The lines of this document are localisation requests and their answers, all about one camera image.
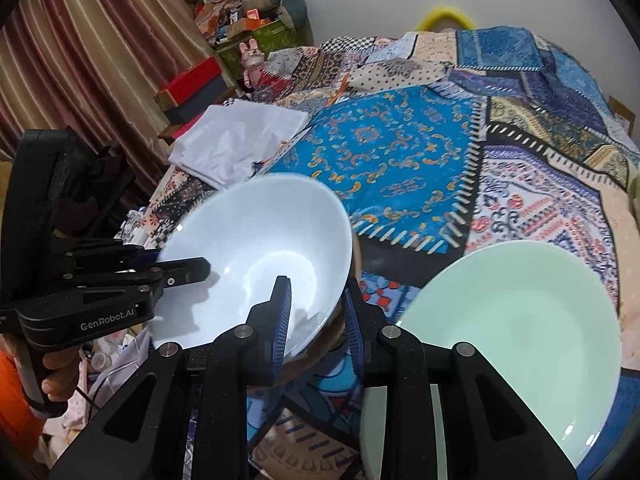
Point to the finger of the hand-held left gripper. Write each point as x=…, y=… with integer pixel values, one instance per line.
x=185, y=270
x=142, y=257

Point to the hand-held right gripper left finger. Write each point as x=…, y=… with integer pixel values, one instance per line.
x=282, y=325

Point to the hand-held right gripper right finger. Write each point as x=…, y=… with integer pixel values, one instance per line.
x=354, y=335

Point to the white bowl with dark spots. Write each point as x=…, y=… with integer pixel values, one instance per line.
x=250, y=240

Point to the mint green plate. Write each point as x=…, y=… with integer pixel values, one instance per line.
x=510, y=320

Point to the person's left hand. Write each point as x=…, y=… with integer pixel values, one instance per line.
x=62, y=375

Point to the white cloth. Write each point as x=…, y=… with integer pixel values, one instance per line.
x=235, y=135

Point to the patchwork printed blanket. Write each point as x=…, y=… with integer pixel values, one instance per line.
x=400, y=160

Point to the red box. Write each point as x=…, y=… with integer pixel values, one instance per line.
x=192, y=77

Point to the pink bunny toy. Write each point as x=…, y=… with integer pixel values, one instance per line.
x=252, y=62

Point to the striped curtain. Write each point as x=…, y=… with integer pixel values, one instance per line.
x=90, y=45

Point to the cardboard box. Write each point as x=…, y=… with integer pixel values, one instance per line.
x=624, y=115

